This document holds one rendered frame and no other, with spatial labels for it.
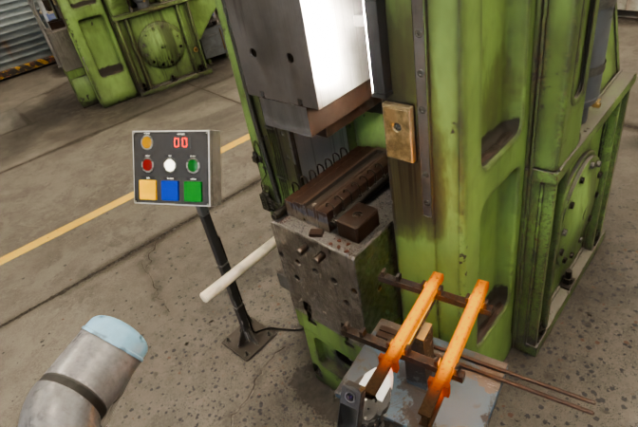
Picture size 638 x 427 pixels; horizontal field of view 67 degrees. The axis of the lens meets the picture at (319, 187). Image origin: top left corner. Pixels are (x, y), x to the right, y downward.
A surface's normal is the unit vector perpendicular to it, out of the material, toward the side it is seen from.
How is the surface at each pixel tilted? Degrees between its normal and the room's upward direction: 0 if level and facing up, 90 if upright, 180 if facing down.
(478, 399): 0
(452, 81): 90
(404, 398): 0
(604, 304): 0
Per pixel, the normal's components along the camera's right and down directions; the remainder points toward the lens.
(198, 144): -0.32, 0.07
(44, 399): -0.07, -0.63
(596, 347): -0.16, -0.83
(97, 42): 0.55, 0.38
